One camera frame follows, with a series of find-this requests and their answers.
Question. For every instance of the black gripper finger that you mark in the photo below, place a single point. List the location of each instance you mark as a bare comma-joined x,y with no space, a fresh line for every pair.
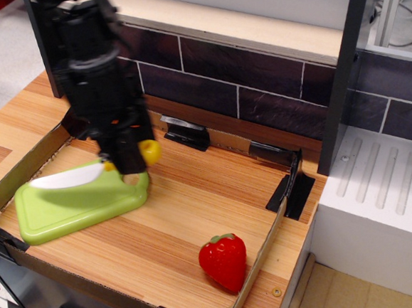
121,148

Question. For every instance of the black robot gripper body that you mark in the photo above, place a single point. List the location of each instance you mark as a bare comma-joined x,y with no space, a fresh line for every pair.
103,97

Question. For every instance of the yellow handled toy knife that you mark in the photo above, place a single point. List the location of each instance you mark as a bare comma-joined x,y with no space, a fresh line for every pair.
149,149

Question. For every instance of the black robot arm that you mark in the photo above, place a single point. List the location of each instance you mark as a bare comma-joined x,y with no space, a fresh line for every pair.
80,43

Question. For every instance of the green plastic cutting board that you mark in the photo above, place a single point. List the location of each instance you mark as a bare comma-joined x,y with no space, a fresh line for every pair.
44,214

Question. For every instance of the cardboard fence with black tape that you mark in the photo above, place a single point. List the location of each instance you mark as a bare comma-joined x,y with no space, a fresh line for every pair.
207,183

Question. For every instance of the red toy strawberry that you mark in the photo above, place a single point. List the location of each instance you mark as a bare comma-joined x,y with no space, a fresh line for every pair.
223,259

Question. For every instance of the light wooden shelf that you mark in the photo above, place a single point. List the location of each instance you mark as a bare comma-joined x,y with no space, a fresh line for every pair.
255,33

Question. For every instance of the brass screw in counter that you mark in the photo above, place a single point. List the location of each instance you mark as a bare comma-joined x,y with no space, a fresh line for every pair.
276,292

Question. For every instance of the white dish drainer sink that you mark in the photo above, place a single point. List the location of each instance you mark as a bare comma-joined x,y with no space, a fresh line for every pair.
363,223

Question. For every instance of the dark grey vertical post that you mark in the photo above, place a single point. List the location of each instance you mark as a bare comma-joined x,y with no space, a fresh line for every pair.
338,111

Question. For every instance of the aluminium frame with cables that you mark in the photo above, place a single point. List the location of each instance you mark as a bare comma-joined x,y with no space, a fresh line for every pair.
390,30

